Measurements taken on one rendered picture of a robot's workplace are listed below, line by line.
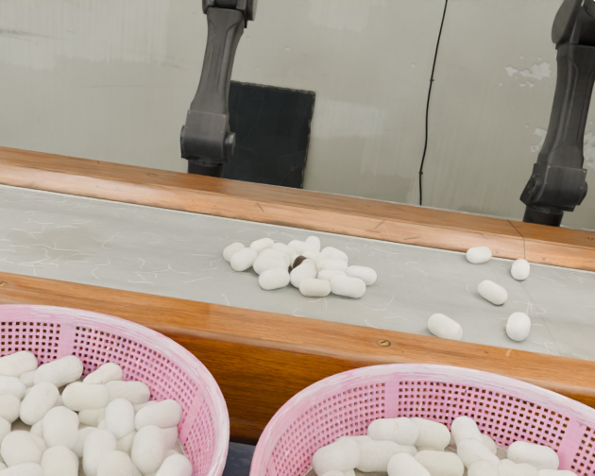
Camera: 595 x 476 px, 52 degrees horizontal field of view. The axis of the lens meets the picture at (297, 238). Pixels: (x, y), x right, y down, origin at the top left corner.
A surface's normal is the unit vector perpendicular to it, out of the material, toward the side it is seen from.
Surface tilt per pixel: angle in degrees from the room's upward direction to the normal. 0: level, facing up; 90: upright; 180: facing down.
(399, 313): 0
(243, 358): 90
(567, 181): 79
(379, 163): 89
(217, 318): 0
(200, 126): 60
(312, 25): 91
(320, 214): 45
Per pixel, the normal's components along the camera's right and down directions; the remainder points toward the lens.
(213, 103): 0.03, -0.19
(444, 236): 0.04, -0.44
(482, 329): 0.13, -0.94
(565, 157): -0.01, 0.13
